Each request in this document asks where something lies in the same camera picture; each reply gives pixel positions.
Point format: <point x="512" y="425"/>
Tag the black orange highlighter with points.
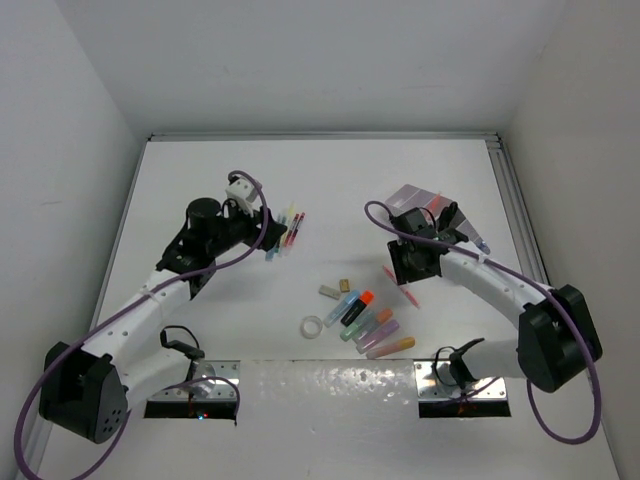
<point x="357" y="307"/>

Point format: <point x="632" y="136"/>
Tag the blue highlighter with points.
<point x="342" y="307"/>

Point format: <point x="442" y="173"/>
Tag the grey eraser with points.
<point x="329" y="292"/>

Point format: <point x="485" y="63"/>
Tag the yellow pen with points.
<point x="292" y="212"/>

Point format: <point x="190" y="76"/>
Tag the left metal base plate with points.
<point x="207" y="390"/>

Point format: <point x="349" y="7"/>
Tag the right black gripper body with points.
<point x="404" y="264"/>

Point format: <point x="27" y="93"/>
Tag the tan eraser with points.
<point x="344" y="285"/>

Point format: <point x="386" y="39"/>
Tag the green highlighter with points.
<point x="357" y="325"/>

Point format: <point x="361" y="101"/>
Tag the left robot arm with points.
<point x="89" y="389"/>

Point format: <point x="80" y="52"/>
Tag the white pink compartment organizer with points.
<point x="410" y="196"/>

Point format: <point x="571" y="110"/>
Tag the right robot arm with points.
<point x="545" y="352"/>

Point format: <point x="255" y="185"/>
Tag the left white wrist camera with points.
<point x="242" y="192"/>

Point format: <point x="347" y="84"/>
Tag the metal base plate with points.
<point x="435" y="388"/>
<point x="207" y="390"/>

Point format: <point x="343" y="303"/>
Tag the yellow pink highlighter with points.
<point x="390" y="349"/>

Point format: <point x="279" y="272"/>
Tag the small black scissors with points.
<point x="447" y="215"/>

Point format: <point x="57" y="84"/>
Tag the orange pastel highlighter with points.
<point x="373" y="324"/>

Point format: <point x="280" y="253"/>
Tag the purple highlighter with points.
<point x="377" y="336"/>

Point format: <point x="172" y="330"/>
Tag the red pen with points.
<point x="293" y="230"/>

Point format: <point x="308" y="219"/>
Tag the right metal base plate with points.
<point x="435" y="388"/>

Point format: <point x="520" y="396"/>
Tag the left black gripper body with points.
<point x="238" y="226"/>

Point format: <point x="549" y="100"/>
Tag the clear tape roll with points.
<point x="311" y="327"/>

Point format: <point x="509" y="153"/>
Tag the pink pen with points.
<point x="408" y="295"/>

